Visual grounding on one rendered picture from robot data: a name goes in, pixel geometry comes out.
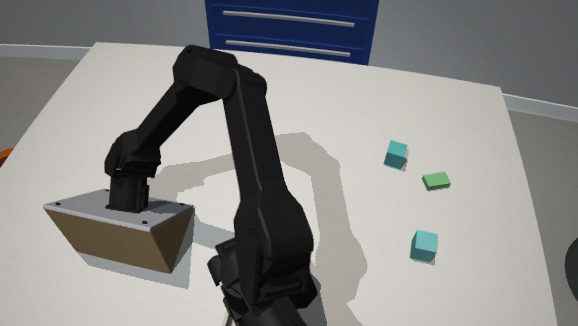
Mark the green flat block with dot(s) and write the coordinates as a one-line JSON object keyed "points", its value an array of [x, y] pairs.
{"points": [[436, 181]]}

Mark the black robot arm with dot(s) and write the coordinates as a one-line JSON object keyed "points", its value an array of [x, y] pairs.
{"points": [[265, 268]]}

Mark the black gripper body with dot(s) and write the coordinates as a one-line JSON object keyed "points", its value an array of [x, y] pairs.
{"points": [[214, 266]]}

